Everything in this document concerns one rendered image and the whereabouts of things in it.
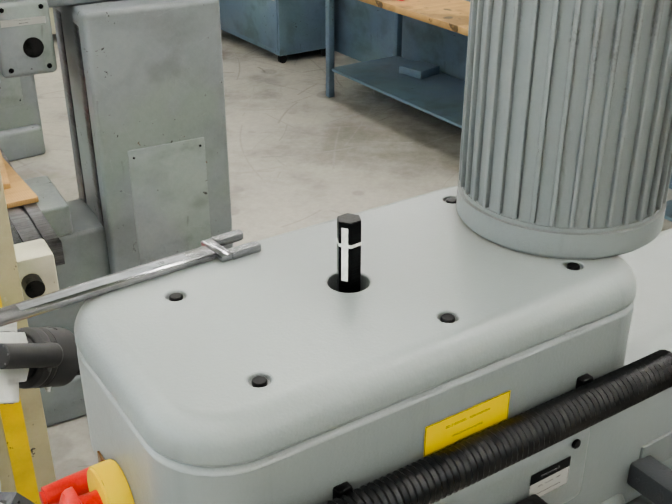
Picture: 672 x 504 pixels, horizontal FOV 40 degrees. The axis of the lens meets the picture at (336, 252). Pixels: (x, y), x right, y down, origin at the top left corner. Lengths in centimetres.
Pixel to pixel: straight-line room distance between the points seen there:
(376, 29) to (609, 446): 722
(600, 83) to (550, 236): 14
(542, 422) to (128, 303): 36
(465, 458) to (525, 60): 33
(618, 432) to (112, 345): 52
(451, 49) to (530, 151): 650
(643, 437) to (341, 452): 43
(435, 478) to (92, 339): 29
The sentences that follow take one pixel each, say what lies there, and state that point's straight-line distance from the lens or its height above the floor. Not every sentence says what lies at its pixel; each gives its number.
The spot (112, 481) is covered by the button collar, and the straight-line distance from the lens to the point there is 77.
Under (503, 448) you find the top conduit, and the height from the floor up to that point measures 180.
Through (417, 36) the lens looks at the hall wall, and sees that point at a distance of 763.
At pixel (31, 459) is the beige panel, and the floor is 47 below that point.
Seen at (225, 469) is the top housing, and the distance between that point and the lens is 66.
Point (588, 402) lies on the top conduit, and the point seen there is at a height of 180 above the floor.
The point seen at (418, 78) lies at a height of 24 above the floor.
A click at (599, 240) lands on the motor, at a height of 191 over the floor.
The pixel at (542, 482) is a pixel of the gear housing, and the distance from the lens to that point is 92.
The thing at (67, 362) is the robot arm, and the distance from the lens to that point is 140.
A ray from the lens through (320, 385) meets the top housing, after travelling 67.
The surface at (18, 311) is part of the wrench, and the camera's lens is 78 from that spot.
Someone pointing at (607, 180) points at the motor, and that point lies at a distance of 84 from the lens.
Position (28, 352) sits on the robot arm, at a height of 159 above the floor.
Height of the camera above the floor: 228
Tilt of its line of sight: 28 degrees down
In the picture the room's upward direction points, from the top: straight up
